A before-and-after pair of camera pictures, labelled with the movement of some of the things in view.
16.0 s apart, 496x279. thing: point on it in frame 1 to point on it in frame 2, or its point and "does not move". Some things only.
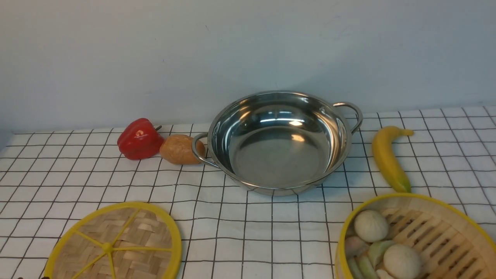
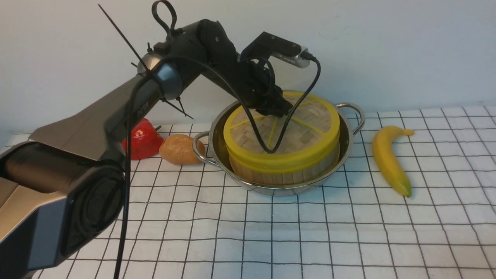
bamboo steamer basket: (452, 244) to (297, 178)
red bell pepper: (139, 140) does not move
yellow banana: (383, 138) does not move
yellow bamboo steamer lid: (132, 240) to (307, 138)
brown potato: (177, 148) does not move
